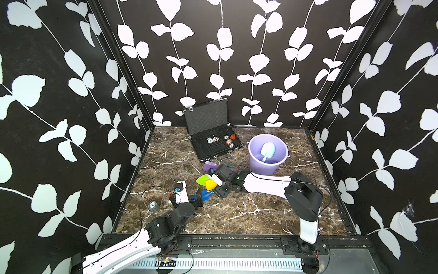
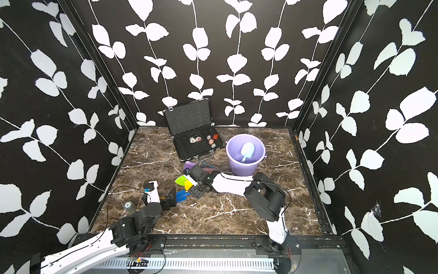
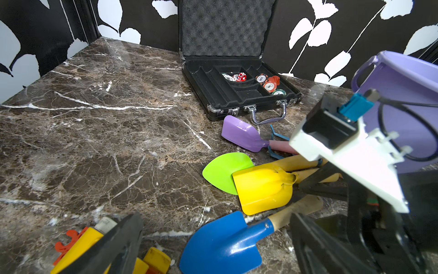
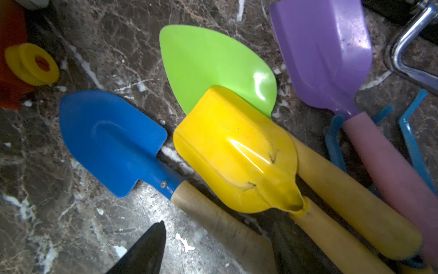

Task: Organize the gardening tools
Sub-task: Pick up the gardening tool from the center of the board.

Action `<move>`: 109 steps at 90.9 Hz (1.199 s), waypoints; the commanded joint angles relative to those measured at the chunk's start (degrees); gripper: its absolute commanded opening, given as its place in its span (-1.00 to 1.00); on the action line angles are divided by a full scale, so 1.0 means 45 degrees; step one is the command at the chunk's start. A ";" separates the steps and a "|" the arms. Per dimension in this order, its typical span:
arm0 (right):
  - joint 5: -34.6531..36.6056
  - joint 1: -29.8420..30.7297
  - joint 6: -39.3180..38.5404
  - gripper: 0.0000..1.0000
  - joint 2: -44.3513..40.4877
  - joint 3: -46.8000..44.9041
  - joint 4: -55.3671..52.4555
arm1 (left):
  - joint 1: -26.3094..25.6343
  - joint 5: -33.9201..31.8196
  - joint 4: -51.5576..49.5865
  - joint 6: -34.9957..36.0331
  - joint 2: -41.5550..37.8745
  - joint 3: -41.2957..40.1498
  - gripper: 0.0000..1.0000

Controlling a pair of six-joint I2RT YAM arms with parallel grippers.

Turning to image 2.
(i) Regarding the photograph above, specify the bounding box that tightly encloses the blue toy shovel tan handle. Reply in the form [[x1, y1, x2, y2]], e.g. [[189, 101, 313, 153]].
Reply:
[[176, 190, 190, 203]]

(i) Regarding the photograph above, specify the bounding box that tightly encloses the light blue toy shovel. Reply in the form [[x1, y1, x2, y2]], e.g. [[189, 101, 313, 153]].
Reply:
[[240, 142, 255, 163]]

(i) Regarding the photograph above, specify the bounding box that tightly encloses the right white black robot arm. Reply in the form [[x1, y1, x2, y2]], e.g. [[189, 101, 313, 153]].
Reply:
[[184, 164, 288, 245]]

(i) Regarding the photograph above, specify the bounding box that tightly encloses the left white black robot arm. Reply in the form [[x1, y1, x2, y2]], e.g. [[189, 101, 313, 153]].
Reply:
[[30, 188, 177, 274]]

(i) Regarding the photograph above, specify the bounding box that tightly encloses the small clear glass jar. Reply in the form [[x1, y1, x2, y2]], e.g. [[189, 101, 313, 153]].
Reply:
[[123, 200, 137, 214]]

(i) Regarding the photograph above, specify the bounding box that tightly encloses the open black foam case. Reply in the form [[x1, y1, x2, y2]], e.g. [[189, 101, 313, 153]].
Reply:
[[163, 98, 224, 162]]

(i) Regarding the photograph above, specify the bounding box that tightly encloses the purple plastic bucket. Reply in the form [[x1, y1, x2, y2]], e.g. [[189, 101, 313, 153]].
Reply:
[[226, 134, 266, 177]]

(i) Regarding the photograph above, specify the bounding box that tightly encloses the white perforated strip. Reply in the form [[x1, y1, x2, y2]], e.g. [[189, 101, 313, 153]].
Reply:
[[92, 258, 274, 272]]

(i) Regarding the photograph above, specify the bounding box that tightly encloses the blue toy rake yellow handle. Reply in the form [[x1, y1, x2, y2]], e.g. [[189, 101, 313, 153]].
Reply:
[[201, 162, 221, 172]]

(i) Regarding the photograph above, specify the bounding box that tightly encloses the purple toy shovel pink handle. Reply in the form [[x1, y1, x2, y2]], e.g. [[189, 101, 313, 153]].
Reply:
[[183, 161, 196, 171]]

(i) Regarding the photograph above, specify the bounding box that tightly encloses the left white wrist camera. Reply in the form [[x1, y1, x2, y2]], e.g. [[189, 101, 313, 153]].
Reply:
[[142, 181, 160, 206]]

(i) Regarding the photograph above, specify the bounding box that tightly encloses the green toy shovel yellow handle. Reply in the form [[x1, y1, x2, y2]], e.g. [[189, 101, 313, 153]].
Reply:
[[175, 175, 188, 187]]

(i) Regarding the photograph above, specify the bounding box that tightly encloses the black front mounting rail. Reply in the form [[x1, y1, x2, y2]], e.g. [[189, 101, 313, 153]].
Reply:
[[129, 234, 350, 258]]

